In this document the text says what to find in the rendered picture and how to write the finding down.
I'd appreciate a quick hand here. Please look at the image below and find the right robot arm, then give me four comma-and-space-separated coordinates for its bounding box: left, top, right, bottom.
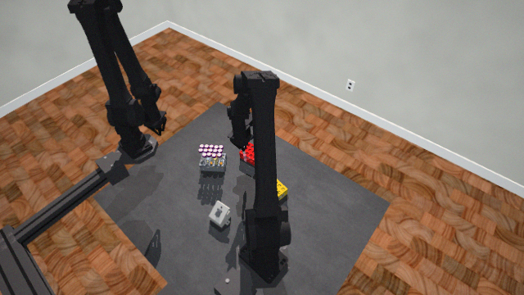
227, 70, 291, 284

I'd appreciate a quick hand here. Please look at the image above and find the yellow tube rack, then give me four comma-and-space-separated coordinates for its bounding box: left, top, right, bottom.
277, 179, 287, 200

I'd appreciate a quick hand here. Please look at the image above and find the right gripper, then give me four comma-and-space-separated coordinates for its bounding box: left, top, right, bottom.
228, 128, 253, 151

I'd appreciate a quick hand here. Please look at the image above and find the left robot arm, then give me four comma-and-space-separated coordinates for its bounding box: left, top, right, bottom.
67, 0, 161, 159

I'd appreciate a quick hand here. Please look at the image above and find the red tube rack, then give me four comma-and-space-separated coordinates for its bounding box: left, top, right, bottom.
239, 143, 255, 166

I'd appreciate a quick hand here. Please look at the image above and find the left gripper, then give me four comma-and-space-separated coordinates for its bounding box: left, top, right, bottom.
143, 107, 167, 136

